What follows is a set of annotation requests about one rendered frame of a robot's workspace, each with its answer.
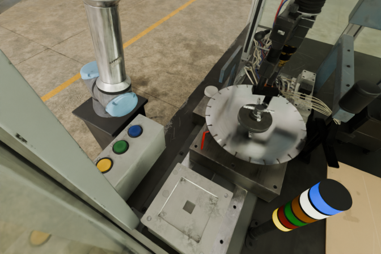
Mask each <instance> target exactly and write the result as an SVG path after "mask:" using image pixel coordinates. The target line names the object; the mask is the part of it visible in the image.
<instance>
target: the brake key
mask: <svg viewBox="0 0 381 254"><path fill-rule="evenodd" d="M140 133H141V128H140V127H139V126H138V125H133V126H131V127H130V128H129V134H130V135H131V136H137V135H139V134H140Z"/></svg>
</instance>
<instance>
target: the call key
mask: <svg viewBox="0 0 381 254"><path fill-rule="evenodd" d="M110 166H111V161H110V160H109V159H102V160H101V161H100V162H99V163H98V164H97V168H98V169H99V170H100V171H101V172H104V171H106V170H108V169H109V168H110Z"/></svg>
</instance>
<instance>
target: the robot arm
mask: <svg viewBox="0 0 381 254"><path fill-rule="evenodd" d="M20 1H22V0H0V14H1V13H3V12H5V11H6V10H8V9H9V8H11V7H13V6H14V5H16V4H17V3H19V2H20ZM82 1H83V3H84V8H85V11H86V17H87V21H88V26H89V30H90V35H91V40H92V44H93V48H94V53H95V58H96V61H92V62H89V63H87V64H85V65H84V66H83V67H82V68H81V70H80V74H81V76H82V79H83V80H84V82H85V84H86V86H87V88H88V90H89V92H90V94H91V96H92V101H93V109H94V111H95V113H96V114H97V115H99V116H101V117H114V116H115V117H121V116H124V115H127V114H128V113H130V112H131V111H132V110H133V109H134V108H135V107H136V105H137V103H138V98H137V96H136V94H135V93H134V92H133V91H132V84H131V79H130V77H129V76H128V75H126V71H125V60H124V49H123V42H122V31H121V20H120V9H119V2H120V1H121V0H82Z"/></svg>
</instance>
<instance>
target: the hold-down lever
mask: <svg viewBox="0 0 381 254"><path fill-rule="evenodd" d="M268 33H270V29H266V30H264V31H259V32H257V33H255V35H254V39H255V40H256V41H260V40H262V39H263V38H264V37H265V35H267V34H268Z"/></svg>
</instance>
